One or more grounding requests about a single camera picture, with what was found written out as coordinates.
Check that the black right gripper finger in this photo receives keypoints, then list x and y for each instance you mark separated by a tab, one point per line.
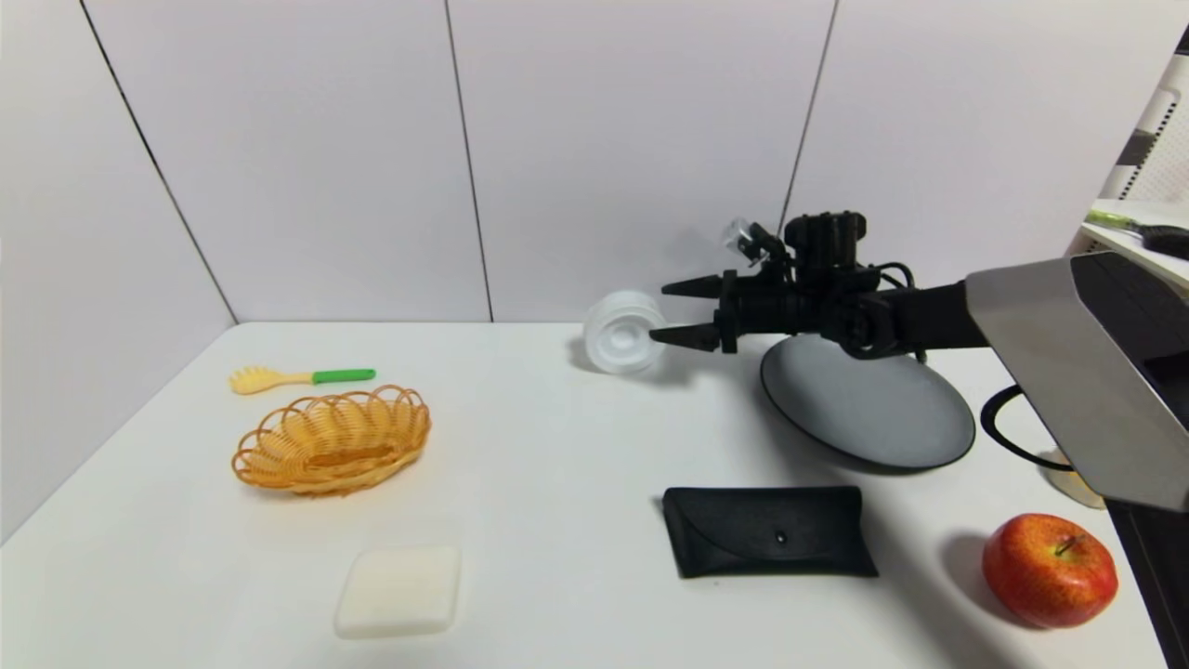
697	286
692	336

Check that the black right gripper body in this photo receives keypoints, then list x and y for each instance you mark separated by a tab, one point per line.
727	311

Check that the white plastic tape spool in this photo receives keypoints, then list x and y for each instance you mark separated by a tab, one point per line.
618	334

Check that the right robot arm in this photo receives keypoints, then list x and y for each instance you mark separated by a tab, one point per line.
1077	372

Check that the gray round plate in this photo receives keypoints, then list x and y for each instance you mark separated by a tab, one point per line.
873	413

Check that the black leather glasses case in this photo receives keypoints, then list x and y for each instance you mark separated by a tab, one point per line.
766	531

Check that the orange wicker basket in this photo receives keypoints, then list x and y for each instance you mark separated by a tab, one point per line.
333	446

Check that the white soap bar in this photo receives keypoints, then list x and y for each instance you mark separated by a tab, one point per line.
398	592

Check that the white orange egg half toy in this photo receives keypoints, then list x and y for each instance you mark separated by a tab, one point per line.
1077	488

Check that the white side desk top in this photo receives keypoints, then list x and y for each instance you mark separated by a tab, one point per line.
1133	243

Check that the red apple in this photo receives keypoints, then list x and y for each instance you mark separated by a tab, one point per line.
1050	571

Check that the white perforated panel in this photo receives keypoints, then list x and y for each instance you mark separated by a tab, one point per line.
1161	139

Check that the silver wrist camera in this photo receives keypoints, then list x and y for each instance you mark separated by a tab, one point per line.
740	237

